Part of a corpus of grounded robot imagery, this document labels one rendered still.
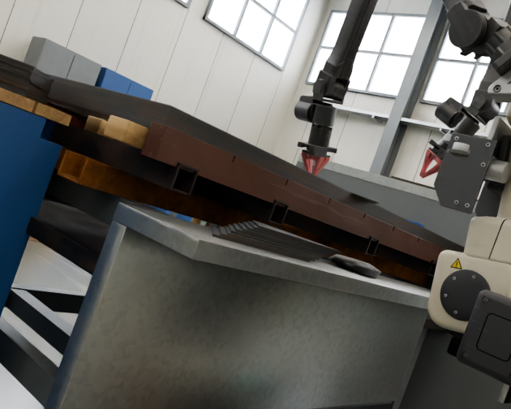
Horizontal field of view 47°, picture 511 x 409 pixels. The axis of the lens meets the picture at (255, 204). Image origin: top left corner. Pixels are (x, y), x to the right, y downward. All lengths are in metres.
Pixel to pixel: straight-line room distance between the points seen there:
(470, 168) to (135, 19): 9.98
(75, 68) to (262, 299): 8.67
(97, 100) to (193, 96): 10.72
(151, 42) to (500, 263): 10.27
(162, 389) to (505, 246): 0.72
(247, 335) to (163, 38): 10.30
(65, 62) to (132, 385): 8.74
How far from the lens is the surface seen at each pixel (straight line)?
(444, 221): 2.45
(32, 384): 1.34
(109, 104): 1.20
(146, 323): 1.06
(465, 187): 1.30
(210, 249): 0.85
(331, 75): 1.55
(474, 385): 2.37
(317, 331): 1.49
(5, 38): 9.97
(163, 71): 11.44
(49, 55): 9.56
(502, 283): 1.26
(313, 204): 1.36
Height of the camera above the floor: 0.76
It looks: level
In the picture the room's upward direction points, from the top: 20 degrees clockwise
